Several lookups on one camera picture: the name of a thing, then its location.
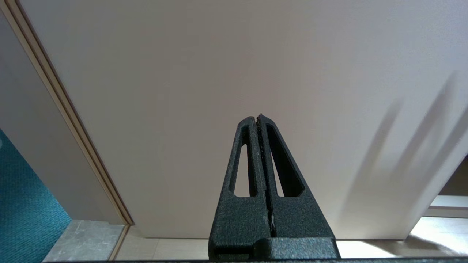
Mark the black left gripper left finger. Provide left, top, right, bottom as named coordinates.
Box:
left=208, top=117, right=272, bottom=261

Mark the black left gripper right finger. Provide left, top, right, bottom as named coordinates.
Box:
left=257, top=113, right=336, bottom=239

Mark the beige room door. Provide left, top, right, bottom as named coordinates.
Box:
left=18, top=0, right=468, bottom=240

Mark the white low shelf board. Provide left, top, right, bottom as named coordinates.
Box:
left=423, top=195, right=468, bottom=219

